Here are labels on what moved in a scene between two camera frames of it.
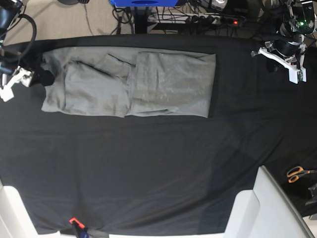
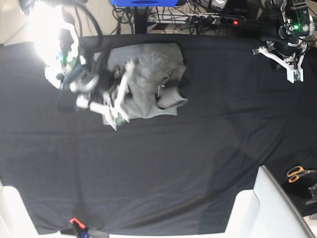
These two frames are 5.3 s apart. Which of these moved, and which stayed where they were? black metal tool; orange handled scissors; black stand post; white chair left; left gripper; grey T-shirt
Moved: grey T-shirt; left gripper
Stayed: white chair left; orange handled scissors; black stand post; black metal tool
